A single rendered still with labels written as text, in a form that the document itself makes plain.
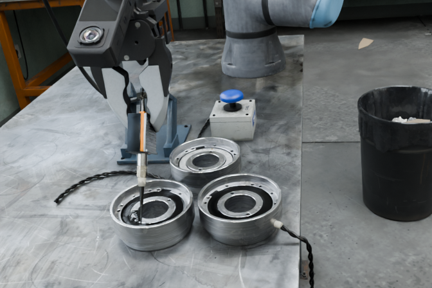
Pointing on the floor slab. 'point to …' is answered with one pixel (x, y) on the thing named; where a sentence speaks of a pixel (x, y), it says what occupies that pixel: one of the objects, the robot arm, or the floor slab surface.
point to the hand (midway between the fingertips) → (141, 125)
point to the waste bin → (396, 152)
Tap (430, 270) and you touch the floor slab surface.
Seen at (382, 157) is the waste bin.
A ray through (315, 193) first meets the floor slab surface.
